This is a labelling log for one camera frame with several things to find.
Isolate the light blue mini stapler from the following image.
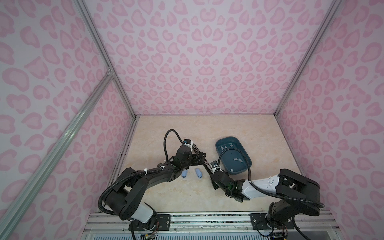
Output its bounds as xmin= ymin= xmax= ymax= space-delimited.
xmin=195 ymin=168 xmax=203 ymax=179
xmin=182 ymin=170 xmax=188 ymax=179

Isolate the black stapler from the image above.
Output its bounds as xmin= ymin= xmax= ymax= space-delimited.
xmin=192 ymin=144 xmax=213 ymax=176

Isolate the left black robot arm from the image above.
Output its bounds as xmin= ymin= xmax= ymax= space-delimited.
xmin=98 ymin=144 xmax=206 ymax=224

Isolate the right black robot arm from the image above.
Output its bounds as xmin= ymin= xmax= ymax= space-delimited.
xmin=210 ymin=168 xmax=325 ymax=230

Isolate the teal plastic tray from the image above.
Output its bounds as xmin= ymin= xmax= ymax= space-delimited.
xmin=215 ymin=137 xmax=252 ymax=175

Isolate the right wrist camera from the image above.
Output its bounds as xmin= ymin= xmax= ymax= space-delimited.
xmin=210 ymin=161 xmax=223 ymax=174

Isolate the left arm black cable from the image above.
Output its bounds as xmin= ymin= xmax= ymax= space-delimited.
xmin=162 ymin=128 xmax=184 ymax=163

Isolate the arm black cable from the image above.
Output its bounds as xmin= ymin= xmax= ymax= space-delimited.
xmin=217 ymin=147 xmax=325 ymax=209
xmin=162 ymin=128 xmax=184 ymax=163

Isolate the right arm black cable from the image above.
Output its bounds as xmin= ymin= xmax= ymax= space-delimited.
xmin=217 ymin=147 xmax=325 ymax=209

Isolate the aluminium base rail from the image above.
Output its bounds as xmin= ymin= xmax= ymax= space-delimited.
xmin=81 ymin=211 xmax=344 ymax=240

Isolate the aluminium frame strut left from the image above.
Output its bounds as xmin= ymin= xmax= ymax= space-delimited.
xmin=1 ymin=71 xmax=115 ymax=240

